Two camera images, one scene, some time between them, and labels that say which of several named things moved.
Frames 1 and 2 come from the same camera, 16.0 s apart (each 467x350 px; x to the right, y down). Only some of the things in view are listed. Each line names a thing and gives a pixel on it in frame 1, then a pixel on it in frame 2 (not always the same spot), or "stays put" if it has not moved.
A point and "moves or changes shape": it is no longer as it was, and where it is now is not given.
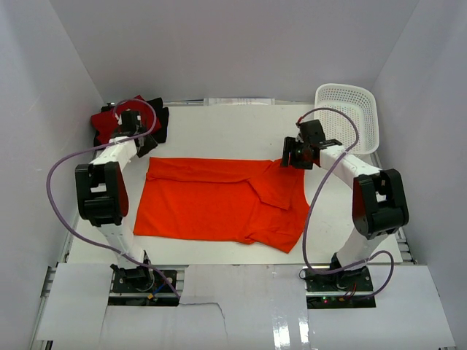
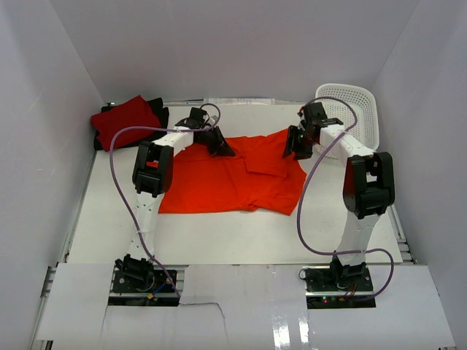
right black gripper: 290,146 → 300,153
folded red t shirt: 105,125 stays put
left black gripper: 150,144 → 220,147
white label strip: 238,101 stays put
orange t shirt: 232,200 moves or changes shape
